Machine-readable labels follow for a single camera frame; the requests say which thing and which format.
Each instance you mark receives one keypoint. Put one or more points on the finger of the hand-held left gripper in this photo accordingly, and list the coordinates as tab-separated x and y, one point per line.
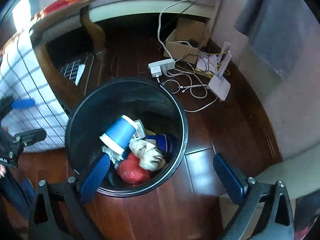
22	103
31	135

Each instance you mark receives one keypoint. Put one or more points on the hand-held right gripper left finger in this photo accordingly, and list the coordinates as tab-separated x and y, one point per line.
96	175

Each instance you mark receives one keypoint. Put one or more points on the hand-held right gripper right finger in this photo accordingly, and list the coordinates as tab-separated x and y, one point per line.
228	177

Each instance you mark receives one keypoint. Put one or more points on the white tissue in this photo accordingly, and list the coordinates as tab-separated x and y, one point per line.
111	153

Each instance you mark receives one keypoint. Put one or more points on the red plastic bag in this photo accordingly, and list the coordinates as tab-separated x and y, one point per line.
131	171

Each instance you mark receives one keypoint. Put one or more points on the blue paper cup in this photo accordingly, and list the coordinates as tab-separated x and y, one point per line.
120	132

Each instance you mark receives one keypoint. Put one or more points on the white plastic bag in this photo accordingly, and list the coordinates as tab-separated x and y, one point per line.
150	152

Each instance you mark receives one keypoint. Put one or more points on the red white small carton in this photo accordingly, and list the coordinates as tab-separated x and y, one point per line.
139	130

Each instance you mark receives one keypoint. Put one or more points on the blue towel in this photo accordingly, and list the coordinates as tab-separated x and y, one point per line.
165	140

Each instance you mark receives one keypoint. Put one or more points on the black plastic bin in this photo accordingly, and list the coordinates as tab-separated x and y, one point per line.
100	97

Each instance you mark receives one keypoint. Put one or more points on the white checked tablecloth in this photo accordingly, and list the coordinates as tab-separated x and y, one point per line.
25	80

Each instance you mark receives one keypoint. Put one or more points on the wooden table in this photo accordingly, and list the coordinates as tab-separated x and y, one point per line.
57	85

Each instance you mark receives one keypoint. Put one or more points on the person's dark trousers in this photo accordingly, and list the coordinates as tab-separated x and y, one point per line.
12	192

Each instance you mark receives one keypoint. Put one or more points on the blue striped slipper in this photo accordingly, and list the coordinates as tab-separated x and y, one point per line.
28	187

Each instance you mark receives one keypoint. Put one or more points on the white router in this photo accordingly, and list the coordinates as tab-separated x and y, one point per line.
220	82

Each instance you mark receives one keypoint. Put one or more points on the white paper sheet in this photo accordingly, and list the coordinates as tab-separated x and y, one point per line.
206	61

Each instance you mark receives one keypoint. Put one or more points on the white power strip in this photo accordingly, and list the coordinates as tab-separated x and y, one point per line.
162	66

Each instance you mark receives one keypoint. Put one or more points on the cardboard box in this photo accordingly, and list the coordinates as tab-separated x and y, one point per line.
182	42

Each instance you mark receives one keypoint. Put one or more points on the grey curtain with embroidery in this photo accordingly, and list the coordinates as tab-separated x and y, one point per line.
270	30

